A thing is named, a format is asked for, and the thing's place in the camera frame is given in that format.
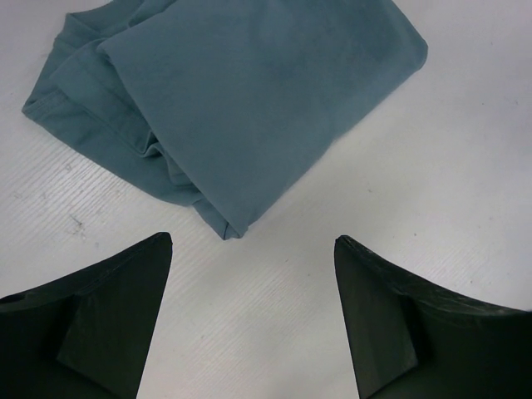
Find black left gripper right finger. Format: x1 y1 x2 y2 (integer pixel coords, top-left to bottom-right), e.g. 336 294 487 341
334 235 531 398

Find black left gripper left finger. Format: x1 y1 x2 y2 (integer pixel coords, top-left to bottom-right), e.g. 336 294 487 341
1 233 172 398

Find grey-blue t shirt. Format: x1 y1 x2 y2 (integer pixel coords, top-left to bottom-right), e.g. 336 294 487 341
22 1 428 239

